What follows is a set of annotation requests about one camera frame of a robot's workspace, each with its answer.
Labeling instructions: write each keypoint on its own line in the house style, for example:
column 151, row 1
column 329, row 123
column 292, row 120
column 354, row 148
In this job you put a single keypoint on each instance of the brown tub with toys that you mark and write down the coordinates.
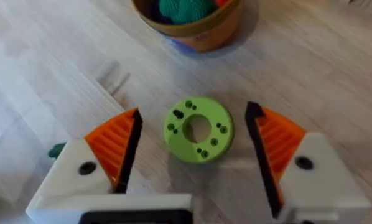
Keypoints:
column 204, row 34

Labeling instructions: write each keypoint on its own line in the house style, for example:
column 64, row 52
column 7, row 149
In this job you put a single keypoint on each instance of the green disc with holes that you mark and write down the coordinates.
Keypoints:
column 179, row 144

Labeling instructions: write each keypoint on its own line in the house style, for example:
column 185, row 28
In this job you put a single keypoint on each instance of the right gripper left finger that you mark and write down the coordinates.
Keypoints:
column 77, row 183

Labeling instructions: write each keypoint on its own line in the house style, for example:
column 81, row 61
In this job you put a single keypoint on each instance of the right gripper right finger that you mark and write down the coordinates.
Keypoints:
column 323, row 180

